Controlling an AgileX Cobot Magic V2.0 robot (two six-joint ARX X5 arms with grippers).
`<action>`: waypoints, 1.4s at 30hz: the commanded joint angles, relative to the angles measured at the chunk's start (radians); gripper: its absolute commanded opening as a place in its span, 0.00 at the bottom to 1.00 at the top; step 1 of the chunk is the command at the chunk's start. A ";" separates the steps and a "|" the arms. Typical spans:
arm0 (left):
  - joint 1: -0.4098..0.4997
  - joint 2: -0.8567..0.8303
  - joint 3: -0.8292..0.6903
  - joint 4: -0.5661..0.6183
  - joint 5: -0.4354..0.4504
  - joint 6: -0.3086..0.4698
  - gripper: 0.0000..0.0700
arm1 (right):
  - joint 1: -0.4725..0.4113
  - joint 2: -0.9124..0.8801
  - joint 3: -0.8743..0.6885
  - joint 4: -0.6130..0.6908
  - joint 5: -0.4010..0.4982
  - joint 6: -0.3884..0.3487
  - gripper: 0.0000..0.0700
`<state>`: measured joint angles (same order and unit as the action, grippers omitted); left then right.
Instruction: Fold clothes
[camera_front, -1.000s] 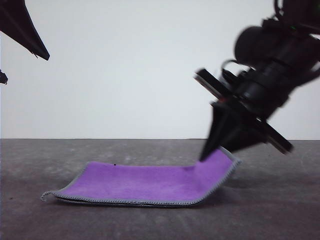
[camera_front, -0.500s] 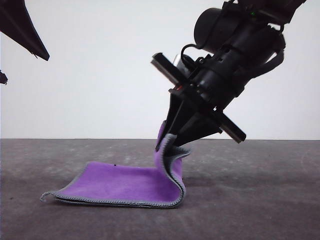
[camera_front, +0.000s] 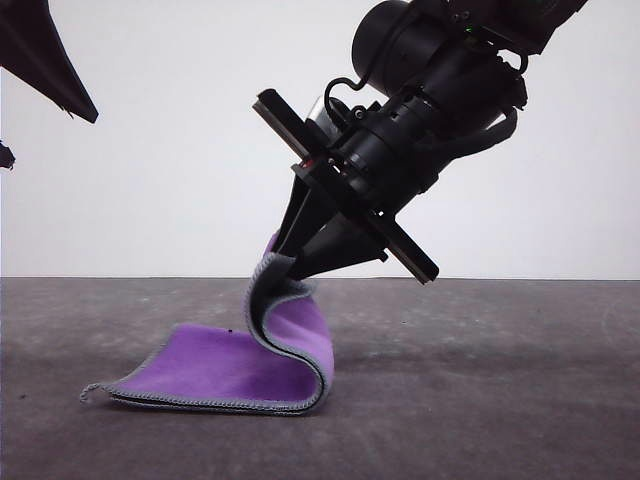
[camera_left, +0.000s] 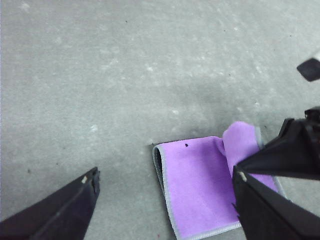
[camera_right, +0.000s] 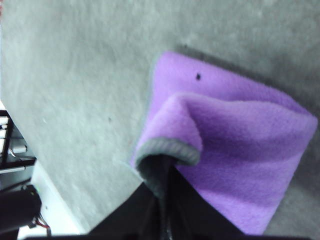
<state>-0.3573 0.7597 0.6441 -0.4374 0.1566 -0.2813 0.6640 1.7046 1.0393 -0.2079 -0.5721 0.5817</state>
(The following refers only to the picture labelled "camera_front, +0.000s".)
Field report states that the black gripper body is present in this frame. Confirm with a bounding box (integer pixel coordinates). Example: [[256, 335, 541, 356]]
[[251, 41, 527, 286]]

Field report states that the purple towel with grey hem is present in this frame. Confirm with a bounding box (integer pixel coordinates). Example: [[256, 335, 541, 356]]
[[79, 232, 335, 417]]

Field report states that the grey table cloth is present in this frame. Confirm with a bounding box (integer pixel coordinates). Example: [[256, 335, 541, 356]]
[[0, 277, 640, 480]]

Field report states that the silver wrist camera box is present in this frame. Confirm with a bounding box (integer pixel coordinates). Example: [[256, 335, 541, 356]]
[[304, 97, 351, 144]]

